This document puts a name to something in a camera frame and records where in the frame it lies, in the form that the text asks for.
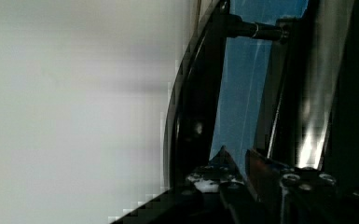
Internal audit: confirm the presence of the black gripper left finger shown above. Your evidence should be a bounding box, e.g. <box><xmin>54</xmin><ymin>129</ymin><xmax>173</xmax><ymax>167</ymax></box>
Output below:
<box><xmin>186</xmin><ymin>146</ymin><xmax>245</xmax><ymax>193</ymax></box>

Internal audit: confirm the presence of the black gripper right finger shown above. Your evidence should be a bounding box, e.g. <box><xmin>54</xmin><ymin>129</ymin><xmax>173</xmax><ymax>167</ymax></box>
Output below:
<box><xmin>245</xmin><ymin>149</ymin><xmax>338</xmax><ymax>224</ymax></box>

